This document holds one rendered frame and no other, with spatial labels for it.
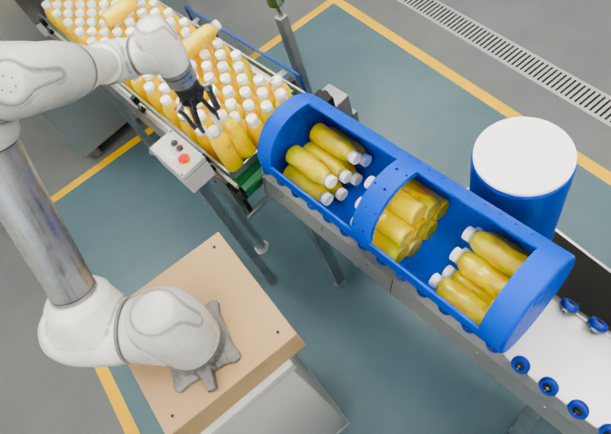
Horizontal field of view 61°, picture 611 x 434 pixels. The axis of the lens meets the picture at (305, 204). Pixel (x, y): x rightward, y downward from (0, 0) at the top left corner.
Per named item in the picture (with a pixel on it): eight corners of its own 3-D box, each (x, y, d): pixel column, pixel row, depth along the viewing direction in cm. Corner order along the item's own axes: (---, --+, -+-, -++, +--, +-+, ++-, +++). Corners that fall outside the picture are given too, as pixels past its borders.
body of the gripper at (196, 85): (179, 95, 145) (193, 117, 153) (202, 76, 147) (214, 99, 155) (165, 85, 149) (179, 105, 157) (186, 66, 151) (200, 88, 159)
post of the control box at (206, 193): (271, 285, 263) (187, 176, 180) (266, 280, 265) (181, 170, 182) (276, 279, 263) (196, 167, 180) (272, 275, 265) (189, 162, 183)
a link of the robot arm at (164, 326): (218, 370, 124) (184, 346, 105) (146, 374, 126) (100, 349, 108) (224, 306, 132) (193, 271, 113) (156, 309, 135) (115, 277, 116)
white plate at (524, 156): (598, 146, 144) (597, 148, 145) (512, 102, 159) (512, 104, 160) (535, 213, 139) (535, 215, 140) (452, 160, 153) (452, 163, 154)
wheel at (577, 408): (591, 413, 117) (594, 408, 118) (572, 398, 119) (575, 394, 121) (581, 425, 119) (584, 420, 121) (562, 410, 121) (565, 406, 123)
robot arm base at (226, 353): (182, 410, 126) (173, 406, 121) (155, 332, 138) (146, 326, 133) (249, 373, 128) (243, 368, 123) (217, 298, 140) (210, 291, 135)
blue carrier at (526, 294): (497, 367, 130) (505, 335, 106) (273, 187, 175) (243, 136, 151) (565, 285, 136) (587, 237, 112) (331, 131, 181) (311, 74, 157)
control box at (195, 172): (194, 194, 175) (181, 176, 166) (162, 165, 185) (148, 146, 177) (215, 174, 177) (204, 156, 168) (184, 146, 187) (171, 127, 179)
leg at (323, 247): (339, 289, 253) (310, 229, 201) (331, 282, 256) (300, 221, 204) (347, 281, 254) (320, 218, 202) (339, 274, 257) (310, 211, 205)
